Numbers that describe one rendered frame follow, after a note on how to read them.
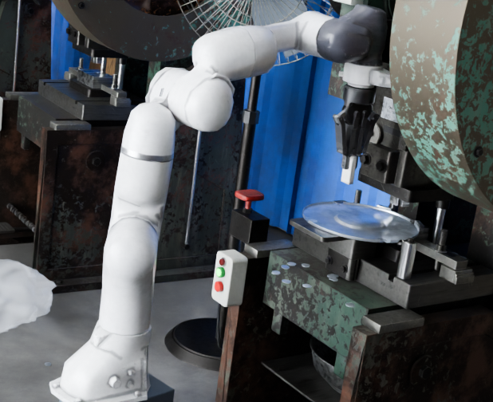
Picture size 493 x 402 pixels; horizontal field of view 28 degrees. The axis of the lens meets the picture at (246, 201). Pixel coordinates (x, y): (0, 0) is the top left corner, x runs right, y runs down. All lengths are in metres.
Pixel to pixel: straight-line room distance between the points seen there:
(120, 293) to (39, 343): 1.37
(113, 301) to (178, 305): 1.72
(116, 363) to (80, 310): 1.57
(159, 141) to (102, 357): 0.48
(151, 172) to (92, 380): 0.46
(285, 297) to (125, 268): 0.66
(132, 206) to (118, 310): 0.22
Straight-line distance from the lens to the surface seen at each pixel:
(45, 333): 3.53
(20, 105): 4.10
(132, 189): 2.04
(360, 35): 2.26
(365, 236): 2.38
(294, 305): 2.54
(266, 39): 2.11
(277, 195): 4.80
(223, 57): 2.06
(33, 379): 3.23
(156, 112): 2.02
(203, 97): 1.99
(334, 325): 2.43
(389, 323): 2.28
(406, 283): 2.36
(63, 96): 3.93
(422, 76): 1.94
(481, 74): 1.92
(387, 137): 2.46
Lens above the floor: 1.50
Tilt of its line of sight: 17 degrees down
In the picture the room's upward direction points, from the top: 8 degrees clockwise
